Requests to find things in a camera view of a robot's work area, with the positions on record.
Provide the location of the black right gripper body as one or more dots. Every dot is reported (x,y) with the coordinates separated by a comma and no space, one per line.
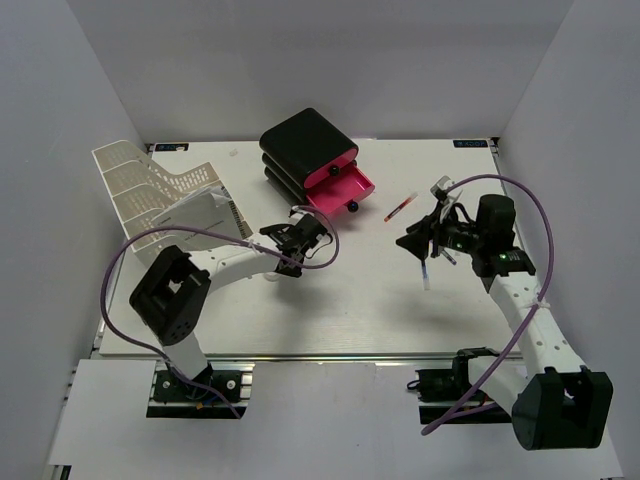
(457,235)

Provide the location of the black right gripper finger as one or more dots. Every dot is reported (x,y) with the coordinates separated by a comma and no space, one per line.
(416,243)
(426,227)

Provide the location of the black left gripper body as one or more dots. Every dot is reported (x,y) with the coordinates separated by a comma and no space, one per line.
(296,272)

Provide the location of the white Canon safety booklet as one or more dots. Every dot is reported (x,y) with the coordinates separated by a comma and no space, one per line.
(209,208)

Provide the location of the black pink drawer organizer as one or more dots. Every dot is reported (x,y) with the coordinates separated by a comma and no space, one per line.
(315,163)

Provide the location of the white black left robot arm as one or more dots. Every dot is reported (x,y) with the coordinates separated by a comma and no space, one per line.
(171,295)

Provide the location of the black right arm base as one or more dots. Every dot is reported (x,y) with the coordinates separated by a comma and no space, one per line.
(439,388)

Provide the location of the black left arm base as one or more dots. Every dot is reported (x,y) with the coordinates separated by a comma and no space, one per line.
(171,398)

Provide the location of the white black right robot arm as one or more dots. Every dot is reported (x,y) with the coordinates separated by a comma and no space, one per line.
(560,403)

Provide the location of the purple capped clear pen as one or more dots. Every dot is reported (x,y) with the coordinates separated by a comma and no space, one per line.
(449,258)

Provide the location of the blue capped clear pen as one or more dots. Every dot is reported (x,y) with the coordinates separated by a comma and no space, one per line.
(425,275)

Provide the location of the orange capped dark pen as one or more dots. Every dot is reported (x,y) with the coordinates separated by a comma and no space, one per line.
(403,204)

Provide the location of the clear tape roll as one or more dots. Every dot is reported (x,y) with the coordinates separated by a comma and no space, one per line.
(271,276)

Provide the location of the white perforated file tray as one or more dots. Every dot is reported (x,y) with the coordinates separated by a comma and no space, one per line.
(140,188)

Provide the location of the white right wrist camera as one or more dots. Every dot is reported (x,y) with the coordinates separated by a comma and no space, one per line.
(441,191)

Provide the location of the aluminium table edge rail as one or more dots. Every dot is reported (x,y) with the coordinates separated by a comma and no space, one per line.
(412,358)

